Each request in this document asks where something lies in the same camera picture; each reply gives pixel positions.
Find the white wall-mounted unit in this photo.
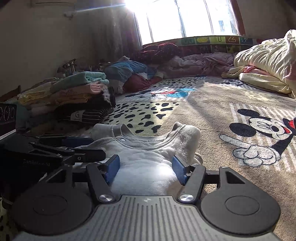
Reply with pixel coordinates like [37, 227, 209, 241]
[30, 0, 78, 11]

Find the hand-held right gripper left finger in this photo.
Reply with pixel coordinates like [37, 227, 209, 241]
[45, 155, 121, 205]

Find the cream crumpled duvet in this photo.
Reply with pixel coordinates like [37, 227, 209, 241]
[221, 30, 296, 99]

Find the pink cloth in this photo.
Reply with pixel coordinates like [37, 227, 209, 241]
[243, 66, 266, 75]

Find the dark red polka-dot pillow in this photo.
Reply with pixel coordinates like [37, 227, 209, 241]
[134, 43, 179, 64]

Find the cartoon mouse printed blanket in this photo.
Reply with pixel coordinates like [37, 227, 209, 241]
[0, 76, 296, 241]

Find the dark striped folded clothes stack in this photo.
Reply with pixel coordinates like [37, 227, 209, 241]
[50, 71, 116, 127]

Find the pastel folded clothes stack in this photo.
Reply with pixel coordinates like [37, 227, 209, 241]
[17, 77, 60, 130]

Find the colourful alphabet foam panel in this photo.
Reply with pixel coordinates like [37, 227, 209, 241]
[178, 35, 262, 55]

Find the white quilted baby garment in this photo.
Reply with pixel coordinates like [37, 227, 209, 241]
[79, 122, 202, 196]

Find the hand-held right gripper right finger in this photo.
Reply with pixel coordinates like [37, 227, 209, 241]
[172, 155, 251, 204]

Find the clear plastic organizer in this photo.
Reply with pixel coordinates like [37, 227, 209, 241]
[61, 59, 77, 77]

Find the pale purple crumpled quilt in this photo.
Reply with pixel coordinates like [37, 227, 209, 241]
[162, 52, 236, 77]

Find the maroon garment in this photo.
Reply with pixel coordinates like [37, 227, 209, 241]
[124, 74, 162, 93]

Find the grey patterned curtain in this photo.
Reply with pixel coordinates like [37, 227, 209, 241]
[92, 0, 144, 63]

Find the bright window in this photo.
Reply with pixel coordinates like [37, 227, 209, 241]
[125, 0, 241, 45]

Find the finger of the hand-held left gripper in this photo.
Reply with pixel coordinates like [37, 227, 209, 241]
[35, 136, 94, 148]
[30, 143, 106, 163]

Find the blue crumpled clothing pile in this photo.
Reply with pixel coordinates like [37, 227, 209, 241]
[103, 61, 162, 80]

